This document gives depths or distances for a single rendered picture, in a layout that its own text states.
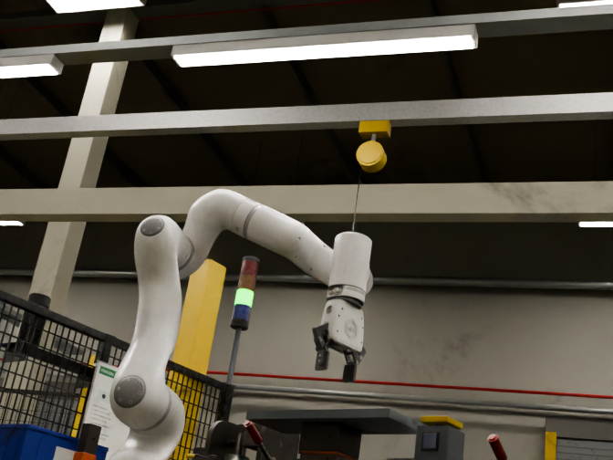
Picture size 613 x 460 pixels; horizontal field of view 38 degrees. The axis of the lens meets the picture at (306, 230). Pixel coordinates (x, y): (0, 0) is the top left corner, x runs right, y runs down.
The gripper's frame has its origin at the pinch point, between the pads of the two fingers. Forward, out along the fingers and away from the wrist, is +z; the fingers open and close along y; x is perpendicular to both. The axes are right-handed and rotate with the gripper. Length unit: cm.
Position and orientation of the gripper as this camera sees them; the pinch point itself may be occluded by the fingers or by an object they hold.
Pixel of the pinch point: (335, 371)
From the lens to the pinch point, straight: 196.2
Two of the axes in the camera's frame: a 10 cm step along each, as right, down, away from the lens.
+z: -1.5, 9.1, -3.9
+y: 6.6, 3.9, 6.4
